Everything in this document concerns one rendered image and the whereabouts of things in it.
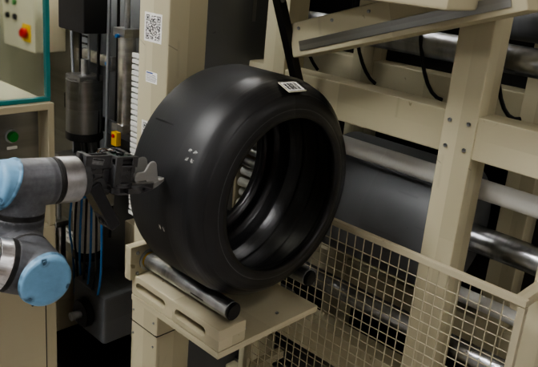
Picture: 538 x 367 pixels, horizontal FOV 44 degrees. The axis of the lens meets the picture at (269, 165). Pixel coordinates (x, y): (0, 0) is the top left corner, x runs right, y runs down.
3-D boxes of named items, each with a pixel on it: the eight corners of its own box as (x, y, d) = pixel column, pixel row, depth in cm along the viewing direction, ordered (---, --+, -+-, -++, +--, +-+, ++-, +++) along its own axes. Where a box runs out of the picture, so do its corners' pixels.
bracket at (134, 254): (123, 277, 179) (124, 244, 176) (231, 241, 207) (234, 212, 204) (130, 282, 177) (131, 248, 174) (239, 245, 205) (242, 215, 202)
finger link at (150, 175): (174, 162, 142) (138, 163, 136) (170, 187, 144) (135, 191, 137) (166, 158, 144) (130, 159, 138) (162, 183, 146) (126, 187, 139)
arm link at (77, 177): (65, 209, 124) (40, 194, 131) (88, 207, 128) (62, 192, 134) (70, 163, 122) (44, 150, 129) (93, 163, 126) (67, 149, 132)
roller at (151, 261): (154, 263, 183) (141, 268, 180) (154, 248, 181) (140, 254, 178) (241, 316, 160) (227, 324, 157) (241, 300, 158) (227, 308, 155)
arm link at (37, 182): (-23, 205, 121) (-19, 152, 119) (41, 199, 130) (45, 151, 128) (1, 221, 115) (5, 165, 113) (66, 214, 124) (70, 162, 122)
